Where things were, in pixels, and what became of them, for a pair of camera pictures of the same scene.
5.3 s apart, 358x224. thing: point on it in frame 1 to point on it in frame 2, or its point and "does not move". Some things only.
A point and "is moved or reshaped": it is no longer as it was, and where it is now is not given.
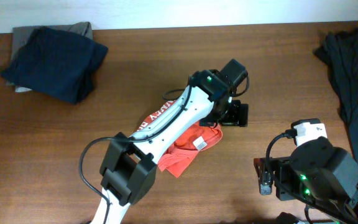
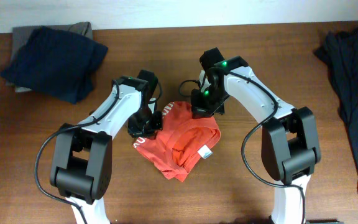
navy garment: x=56 y=65 does not move
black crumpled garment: x=351 y=56 does not move
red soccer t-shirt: x=186 y=145 is moved or reshaped
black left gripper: x=239 y=114 to x=150 y=130
